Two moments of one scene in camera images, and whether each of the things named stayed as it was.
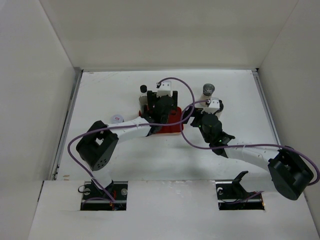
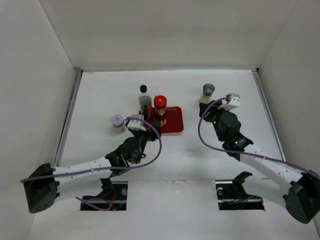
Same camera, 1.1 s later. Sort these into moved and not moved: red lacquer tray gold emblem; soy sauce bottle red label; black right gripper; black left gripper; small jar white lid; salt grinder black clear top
Moved: black right gripper; black left gripper
Not moved: red lacquer tray gold emblem; small jar white lid; soy sauce bottle red label; salt grinder black clear top
